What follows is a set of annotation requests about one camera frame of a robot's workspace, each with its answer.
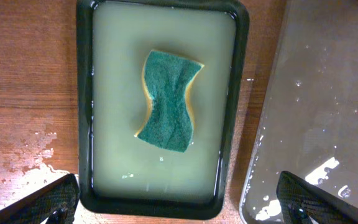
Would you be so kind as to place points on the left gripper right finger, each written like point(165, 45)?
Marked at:
point(302, 202)

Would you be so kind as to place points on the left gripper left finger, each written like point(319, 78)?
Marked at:
point(54, 203)

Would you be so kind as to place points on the green yellow sponge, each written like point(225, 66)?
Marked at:
point(167, 80)

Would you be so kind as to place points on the large brown serving tray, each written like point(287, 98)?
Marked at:
point(309, 121)

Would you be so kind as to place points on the small green water tray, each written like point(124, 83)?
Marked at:
point(121, 174)

